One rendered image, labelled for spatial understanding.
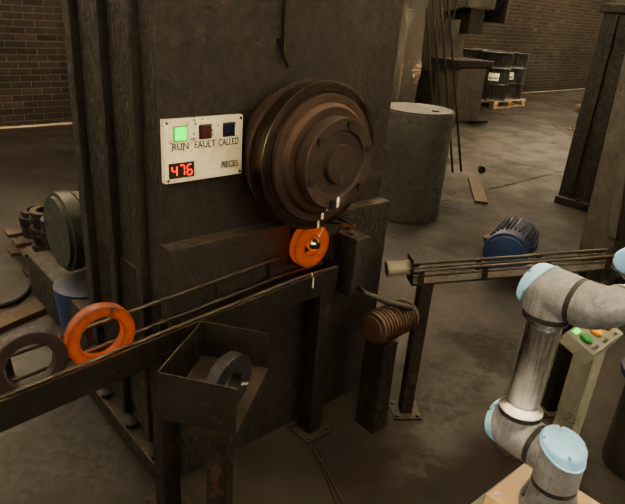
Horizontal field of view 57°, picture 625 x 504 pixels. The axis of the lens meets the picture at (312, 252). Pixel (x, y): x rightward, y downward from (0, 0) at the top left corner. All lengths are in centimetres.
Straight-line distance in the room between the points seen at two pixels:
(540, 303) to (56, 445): 176
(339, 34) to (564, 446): 139
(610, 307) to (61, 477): 180
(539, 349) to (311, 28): 116
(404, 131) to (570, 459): 327
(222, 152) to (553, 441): 120
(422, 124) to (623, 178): 141
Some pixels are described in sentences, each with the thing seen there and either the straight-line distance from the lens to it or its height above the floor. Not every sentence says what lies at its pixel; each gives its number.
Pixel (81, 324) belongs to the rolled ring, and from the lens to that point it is 159.
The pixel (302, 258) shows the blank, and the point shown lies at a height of 78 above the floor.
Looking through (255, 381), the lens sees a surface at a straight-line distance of 160.
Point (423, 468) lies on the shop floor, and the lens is 232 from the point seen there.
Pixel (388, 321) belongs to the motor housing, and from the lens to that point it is 213.
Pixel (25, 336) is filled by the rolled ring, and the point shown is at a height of 77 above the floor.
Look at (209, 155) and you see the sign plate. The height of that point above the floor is 113.
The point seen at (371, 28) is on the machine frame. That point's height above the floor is 150.
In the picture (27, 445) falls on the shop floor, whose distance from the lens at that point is 245.
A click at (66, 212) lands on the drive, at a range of 282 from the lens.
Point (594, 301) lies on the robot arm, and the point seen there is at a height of 98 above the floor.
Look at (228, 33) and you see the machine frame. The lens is 173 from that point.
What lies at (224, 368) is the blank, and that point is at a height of 74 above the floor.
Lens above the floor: 154
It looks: 23 degrees down
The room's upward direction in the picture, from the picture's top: 4 degrees clockwise
